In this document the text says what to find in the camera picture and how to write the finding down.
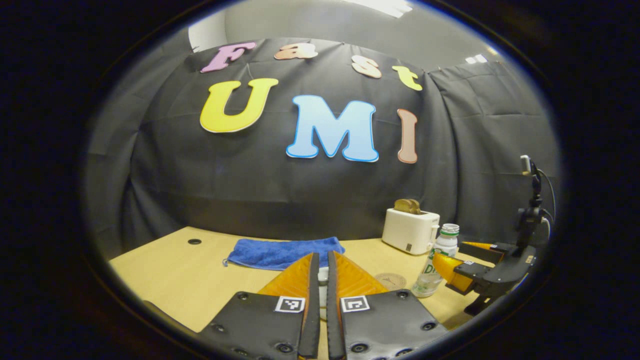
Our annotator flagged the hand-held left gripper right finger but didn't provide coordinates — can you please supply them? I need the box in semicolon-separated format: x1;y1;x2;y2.
326;250;449;360

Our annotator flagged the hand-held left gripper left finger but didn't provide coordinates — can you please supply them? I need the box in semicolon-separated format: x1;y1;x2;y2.
197;252;321;360

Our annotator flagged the white plastic water bottle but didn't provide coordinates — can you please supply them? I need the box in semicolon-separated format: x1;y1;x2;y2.
411;223;460;299

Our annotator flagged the round wooden coaster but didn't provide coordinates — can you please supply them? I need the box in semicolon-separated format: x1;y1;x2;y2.
375;272;407;291

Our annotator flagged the blue towel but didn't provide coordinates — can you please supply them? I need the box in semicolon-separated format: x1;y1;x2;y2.
222;236;346;272

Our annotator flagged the white toaster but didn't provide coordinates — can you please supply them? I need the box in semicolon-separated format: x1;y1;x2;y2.
381;208;441;256

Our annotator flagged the black backdrop cloth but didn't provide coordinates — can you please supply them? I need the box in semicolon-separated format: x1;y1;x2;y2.
85;37;561;261

